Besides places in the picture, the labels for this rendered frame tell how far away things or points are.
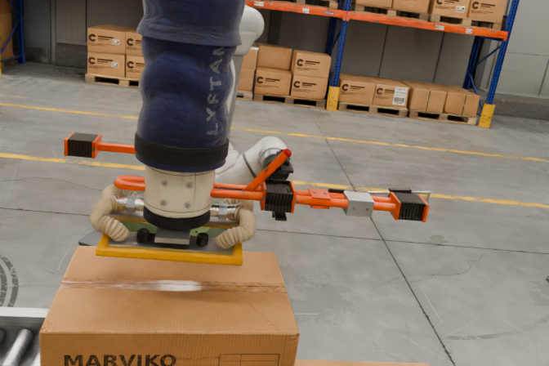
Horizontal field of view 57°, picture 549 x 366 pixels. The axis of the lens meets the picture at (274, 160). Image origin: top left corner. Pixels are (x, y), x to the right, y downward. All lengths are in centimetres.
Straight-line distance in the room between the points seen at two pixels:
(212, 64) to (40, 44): 917
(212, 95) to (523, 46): 1013
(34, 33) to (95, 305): 908
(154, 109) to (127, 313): 50
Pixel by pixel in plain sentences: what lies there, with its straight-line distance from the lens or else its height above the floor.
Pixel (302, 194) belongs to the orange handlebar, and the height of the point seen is 123.
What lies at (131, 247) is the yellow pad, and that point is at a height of 112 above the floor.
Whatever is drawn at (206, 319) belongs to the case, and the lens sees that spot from 131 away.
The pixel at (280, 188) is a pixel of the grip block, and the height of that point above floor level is 125.
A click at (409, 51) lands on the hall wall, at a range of 1017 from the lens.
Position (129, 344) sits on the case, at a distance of 129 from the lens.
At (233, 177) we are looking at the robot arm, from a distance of 157.
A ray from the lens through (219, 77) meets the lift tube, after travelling 114.
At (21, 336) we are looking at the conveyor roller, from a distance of 195.
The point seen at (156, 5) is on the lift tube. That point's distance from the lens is 112.
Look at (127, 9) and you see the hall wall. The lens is 981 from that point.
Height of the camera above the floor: 172
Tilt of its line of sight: 18 degrees down
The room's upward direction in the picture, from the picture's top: 7 degrees clockwise
